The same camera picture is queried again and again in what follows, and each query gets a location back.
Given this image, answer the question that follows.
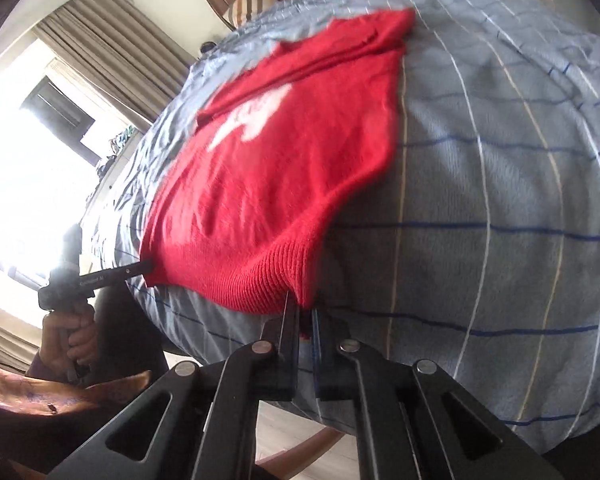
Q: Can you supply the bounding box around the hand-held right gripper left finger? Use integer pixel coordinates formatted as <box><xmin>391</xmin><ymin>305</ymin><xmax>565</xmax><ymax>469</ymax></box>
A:
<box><xmin>47</xmin><ymin>292</ymin><xmax>301</xmax><ymax>480</ymax></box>

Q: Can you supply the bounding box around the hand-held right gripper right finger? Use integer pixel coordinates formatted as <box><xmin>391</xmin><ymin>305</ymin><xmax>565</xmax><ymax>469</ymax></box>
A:
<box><xmin>310</xmin><ymin>307</ymin><xmax>566</xmax><ymax>480</ymax></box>

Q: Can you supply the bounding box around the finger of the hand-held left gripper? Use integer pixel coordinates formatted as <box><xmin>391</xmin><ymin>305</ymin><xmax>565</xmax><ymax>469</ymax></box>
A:
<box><xmin>122</xmin><ymin>258</ymin><xmax>155</xmax><ymax>278</ymax></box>

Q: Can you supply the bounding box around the red knitted sweater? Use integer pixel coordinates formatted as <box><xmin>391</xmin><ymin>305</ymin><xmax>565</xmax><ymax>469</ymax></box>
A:
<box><xmin>139</xmin><ymin>7</ymin><xmax>416</xmax><ymax>316</ymax></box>

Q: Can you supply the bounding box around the person's left forearm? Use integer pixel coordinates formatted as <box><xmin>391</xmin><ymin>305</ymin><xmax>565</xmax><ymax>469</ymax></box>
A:
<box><xmin>26</xmin><ymin>352</ymin><xmax>81</xmax><ymax>386</ymax></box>

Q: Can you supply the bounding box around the pile of clothes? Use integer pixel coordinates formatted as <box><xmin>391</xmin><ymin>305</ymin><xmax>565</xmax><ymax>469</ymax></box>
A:
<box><xmin>97</xmin><ymin>127</ymin><xmax>141</xmax><ymax>171</ymax></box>

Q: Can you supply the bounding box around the person's left hand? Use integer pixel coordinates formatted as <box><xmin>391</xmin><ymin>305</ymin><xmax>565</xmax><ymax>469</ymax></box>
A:
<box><xmin>40</xmin><ymin>302</ymin><xmax>98</xmax><ymax>368</ymax></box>

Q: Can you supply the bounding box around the dark cloth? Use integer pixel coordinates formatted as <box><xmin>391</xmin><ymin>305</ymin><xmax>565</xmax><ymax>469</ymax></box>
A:
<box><xmin>87</xmin><ymin>280</ymin><xmax>168</xmax><ymax>391</ymax></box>

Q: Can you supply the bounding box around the beige curtain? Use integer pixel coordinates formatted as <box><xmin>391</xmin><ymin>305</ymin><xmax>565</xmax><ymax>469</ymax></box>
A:
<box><xmin>0</xmin><ymin>310</ymin><xmax>38</xmax><ymax>366</ymax></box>
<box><xmin>30</xmin><ymin>0</ymin><xmax>196</xmax><ymax>133</ymax></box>

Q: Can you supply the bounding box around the grey plaid bed blanket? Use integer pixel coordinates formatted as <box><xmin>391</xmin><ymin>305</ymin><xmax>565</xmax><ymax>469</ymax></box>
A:
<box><xmin>77</xmin><ymin>0</ymin><xmax>600</xmax><ymax>453</ymax></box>

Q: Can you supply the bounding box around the striped pillow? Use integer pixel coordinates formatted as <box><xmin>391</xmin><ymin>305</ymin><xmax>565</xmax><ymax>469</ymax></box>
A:
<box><xmin>228</xmin><ymin>0</ymin><xmax>271</xmax><ymax>28</ymax></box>

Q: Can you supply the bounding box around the dark window frame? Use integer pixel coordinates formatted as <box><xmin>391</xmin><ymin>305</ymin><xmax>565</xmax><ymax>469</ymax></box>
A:
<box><xmin>20</xmin><ymin>76</ymin><xmax>96</xmax><ymax>146</ymax></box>

